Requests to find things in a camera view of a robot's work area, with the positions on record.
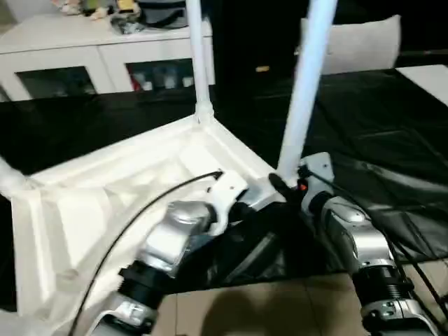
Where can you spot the white plastic table leg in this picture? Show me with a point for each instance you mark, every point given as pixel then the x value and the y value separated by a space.
pixel 10 175
pixel 199 59
pixel 308 87

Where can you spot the white plastic table top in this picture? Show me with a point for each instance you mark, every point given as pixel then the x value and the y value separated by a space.
pixel 87 210

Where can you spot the black work mat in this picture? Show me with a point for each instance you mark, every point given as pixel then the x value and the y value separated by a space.
pixel 367 122

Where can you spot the black box with yellow label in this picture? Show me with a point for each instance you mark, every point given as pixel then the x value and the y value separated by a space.
pixel 252 35

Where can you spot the grey cushion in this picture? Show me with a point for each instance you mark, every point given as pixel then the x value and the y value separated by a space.
pixel 360 45

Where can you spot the white flat board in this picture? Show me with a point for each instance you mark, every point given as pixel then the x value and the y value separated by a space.
pixel 427 84

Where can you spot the grey rounded device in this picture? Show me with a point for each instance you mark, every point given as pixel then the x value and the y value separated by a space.
pixel 164 14

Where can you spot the dark tangled small object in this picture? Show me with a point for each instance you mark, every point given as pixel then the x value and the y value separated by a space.
pixel 127 26

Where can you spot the yellow small box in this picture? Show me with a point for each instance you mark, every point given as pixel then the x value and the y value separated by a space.
pixel 126 3

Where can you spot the white cabinet with glass doors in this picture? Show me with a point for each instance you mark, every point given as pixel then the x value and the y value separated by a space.
pixel 70 45

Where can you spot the pale small toy figure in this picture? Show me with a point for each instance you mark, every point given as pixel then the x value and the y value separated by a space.
pixel 98 13

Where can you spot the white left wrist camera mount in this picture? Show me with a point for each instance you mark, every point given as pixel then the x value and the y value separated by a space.
pixel 227 196

